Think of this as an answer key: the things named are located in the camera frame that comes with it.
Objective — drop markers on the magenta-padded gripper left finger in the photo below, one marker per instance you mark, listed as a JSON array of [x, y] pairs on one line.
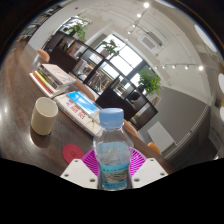
[[78, 173]]

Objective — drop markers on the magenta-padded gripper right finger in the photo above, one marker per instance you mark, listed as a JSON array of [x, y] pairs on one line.
[[148, 171]]

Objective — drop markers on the clear water bottle blue cap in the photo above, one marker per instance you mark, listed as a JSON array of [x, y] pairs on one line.
[[113, 160]]

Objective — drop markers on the flat round red coaster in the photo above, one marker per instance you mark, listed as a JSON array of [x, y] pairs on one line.
[[71, 152]]

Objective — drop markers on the thick white book blue cover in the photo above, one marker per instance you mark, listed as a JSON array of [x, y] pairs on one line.
[[78, 108]]

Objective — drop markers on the cream paper cup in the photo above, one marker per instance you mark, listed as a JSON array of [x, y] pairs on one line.
[[43, 116]]

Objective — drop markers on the person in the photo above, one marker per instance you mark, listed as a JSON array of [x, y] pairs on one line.
[[134, 97]]

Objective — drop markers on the low black shelf unit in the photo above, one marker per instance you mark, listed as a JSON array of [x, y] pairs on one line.
[[110, 100]]

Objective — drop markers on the orange chairs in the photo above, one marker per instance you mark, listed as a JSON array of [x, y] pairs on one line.
[[85, 90]]

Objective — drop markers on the large bushy potted plant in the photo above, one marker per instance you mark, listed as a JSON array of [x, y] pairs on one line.
[[150, 81]]

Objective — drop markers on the red edged white book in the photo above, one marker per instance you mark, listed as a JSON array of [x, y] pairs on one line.
[[38, 84]]

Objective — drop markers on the yellow spined book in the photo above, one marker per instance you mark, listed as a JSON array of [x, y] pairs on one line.
[[42, 80]]

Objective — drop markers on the white covered book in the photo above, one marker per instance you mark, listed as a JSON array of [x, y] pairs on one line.
[[58, 73]]

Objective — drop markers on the potted plant in white pot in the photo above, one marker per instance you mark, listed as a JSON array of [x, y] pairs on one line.
[[110, 47]]

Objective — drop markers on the ceiling air conditioner unit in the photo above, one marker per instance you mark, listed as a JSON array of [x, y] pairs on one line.
[[150, 40]]

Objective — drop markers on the small leafy potted plant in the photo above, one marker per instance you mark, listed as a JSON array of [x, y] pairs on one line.
[[78, 30]]

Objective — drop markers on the tall bookshelf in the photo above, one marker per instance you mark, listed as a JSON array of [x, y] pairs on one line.
[[36, 21]]

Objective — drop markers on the small ceiling spotlights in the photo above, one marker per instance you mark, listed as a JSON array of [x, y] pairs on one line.
[[146, 5]]

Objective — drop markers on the white wall radiator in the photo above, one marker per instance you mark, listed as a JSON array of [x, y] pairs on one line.
[[160, 136]]

